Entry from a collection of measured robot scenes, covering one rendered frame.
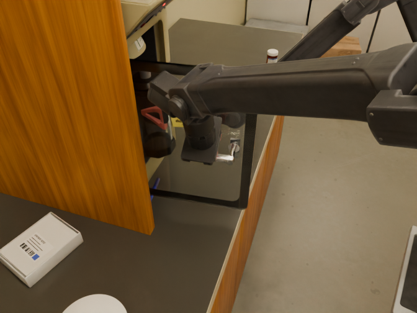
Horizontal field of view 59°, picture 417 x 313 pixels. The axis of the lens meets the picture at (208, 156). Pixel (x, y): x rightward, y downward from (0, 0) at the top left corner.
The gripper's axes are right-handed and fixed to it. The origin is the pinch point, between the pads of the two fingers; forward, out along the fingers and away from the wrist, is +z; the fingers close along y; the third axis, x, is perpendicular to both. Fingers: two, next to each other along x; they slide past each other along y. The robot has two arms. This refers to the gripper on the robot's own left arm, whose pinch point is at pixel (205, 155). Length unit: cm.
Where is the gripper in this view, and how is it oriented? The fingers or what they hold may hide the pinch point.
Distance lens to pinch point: 81.4
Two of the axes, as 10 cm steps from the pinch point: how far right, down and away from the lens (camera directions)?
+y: -2.0, 9.0, -3.8
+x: 9.8, 1.5, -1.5
